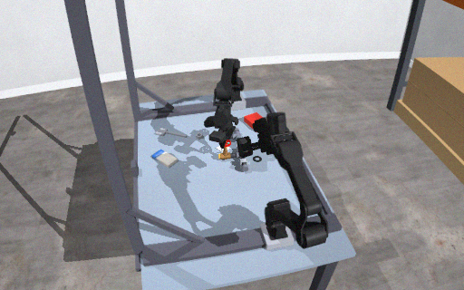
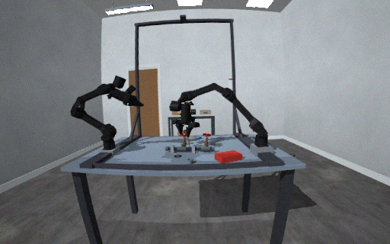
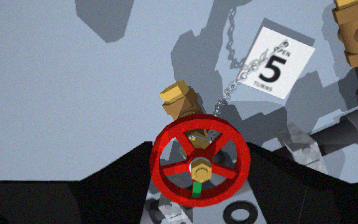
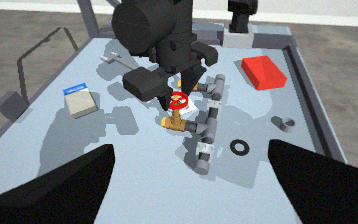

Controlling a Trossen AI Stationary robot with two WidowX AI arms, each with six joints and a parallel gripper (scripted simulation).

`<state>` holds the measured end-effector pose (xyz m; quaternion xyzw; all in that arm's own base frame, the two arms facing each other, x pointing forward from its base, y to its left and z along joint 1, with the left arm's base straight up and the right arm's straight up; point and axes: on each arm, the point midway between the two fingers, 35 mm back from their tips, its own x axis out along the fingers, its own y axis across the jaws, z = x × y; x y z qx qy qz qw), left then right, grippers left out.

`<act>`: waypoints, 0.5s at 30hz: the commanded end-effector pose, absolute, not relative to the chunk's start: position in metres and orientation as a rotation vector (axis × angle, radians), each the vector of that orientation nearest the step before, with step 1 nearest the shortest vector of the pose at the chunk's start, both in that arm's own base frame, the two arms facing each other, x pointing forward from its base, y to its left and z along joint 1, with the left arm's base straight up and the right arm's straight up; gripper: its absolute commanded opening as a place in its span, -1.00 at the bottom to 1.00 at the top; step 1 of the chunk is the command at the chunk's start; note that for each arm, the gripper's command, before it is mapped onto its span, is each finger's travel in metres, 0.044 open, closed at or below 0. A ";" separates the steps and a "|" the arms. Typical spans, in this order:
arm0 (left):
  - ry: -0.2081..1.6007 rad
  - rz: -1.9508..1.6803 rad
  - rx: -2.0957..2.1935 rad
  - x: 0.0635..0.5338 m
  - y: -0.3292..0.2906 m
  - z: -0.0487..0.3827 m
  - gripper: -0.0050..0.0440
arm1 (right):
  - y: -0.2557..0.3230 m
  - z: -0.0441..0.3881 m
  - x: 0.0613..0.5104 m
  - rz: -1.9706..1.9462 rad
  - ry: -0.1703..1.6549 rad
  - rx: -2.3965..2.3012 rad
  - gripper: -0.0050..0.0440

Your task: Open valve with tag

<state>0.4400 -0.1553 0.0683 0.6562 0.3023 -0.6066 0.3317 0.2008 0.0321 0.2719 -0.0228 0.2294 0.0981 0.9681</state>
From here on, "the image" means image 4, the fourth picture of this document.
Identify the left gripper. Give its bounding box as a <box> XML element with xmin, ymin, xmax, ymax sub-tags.
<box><xmin>122</xmin><ymin>29</ymin><xmax>218</xmax><ymax>111</ymax></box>

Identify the red rectangular block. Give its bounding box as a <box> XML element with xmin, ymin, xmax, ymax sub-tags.
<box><xmin>241</xmin><ymin>56</ymin><xmax>287</xmax><ymax>91</ymax></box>

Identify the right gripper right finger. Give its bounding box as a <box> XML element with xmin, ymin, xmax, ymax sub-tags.
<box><xmin>267</xmin><ymin>139</ymin><xmax>358</xmax><ymax>224</ymax></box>

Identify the black rubber gasket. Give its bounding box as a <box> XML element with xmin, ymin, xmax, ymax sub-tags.
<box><xmin>230</xmin><ymin>140</ymin><xmax>250</xmax><ymax>156</ymax></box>

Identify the grey metal frame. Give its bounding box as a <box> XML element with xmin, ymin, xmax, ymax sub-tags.
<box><xmin>77</xmin><ymin>0</ymin><xmax>120</xmax><ymax>38</ymax></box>

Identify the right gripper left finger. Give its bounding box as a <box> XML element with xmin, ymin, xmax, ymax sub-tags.
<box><xmin>0</xmin><ymin>144</ymin><xmax>115</xmax><ymax>224</ymax></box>

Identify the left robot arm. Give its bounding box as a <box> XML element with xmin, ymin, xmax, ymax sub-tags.
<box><xmin>111</xmin><ymin>0</ymin><xmax>258</xmax><ymax>64</ymax></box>

